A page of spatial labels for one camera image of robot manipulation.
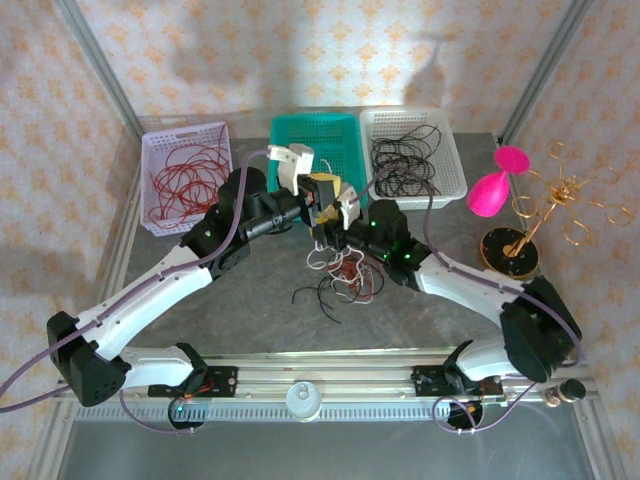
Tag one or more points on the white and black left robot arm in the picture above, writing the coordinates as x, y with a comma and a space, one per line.
140, 300

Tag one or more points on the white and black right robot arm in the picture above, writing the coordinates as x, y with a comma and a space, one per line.
465, 285

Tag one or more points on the teal plastic basket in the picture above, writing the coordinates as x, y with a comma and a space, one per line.
320, 135

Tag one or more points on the white plastic basket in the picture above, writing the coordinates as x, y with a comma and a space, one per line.
450, 150

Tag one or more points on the pink plastic goblet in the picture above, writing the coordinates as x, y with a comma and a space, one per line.
487, 195

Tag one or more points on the lilac plastic basket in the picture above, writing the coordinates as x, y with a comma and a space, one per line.
150, 150

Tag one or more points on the white round knob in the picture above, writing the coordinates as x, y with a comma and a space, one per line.
303, 400

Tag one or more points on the small dark bottle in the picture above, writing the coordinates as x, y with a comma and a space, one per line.
565, 392

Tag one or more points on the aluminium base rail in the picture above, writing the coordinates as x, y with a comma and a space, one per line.
325, 372

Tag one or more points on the aluminium frame post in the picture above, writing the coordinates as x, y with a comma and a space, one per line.
545, 70
100, 65

